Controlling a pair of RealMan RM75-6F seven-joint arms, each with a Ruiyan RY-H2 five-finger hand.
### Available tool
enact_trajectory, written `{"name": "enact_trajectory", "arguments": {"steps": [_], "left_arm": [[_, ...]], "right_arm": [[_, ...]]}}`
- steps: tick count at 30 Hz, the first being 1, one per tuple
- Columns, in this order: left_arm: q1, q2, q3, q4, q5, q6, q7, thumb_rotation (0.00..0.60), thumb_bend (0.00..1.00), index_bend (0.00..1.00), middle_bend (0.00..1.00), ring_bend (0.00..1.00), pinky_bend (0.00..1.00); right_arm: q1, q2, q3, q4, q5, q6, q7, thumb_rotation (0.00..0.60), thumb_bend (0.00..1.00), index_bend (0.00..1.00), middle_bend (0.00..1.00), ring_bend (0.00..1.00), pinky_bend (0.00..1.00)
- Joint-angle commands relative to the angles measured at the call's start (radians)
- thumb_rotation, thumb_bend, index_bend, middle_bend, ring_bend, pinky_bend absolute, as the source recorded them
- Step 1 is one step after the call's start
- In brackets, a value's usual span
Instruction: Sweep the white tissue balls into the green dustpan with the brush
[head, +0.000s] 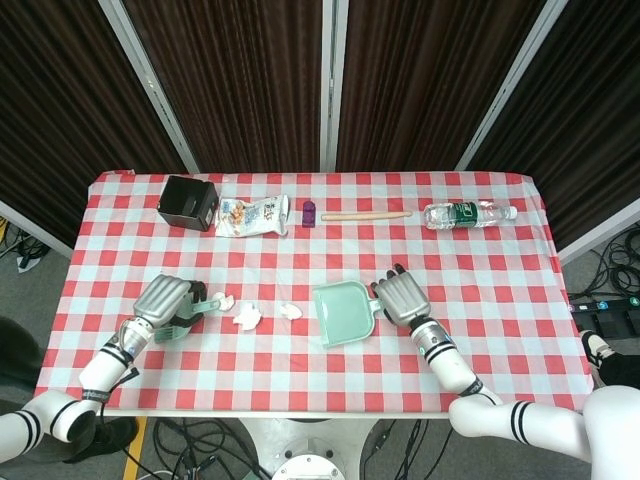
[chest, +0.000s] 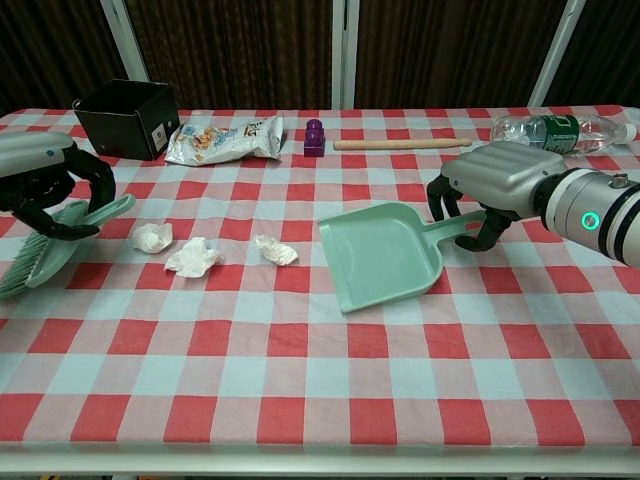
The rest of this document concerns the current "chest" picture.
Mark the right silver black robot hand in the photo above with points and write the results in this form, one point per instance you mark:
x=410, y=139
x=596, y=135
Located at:
x=505, y=172

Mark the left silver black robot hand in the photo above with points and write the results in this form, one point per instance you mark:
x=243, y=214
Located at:
x=30, y=152

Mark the mint green hand brush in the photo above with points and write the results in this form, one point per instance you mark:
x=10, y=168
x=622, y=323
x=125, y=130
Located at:
x=37, y=260

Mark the mint green dustpan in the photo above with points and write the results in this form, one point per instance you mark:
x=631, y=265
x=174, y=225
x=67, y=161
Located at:
x=380, y=255

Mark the clear bottle with green label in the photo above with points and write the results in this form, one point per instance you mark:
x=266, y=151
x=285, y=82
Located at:
x=555, y=130

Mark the black cardboard box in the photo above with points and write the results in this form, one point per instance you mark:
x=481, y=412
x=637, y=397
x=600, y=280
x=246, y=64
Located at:
x=120, y=130

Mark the brown corrugated partition panel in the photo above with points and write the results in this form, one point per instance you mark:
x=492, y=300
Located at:
x=50, y=50
x=610, y=50
x=235, y=50
x=445, y=50

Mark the wooden stick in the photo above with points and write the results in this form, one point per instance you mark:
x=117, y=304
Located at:
x=400, y=144

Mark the purple toy block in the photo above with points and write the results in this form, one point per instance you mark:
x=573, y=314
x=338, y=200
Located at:
x=314, y=142

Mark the white snack bag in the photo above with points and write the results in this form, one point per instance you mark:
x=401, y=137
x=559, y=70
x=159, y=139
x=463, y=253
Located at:
x=225, y=142

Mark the red white checkered tablecloth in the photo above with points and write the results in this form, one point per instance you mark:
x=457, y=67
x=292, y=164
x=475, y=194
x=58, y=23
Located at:
x=320, y=375

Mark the white partition frame post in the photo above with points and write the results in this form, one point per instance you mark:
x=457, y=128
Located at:
x=120, y=35
x=557, y=50
x=345, y=50

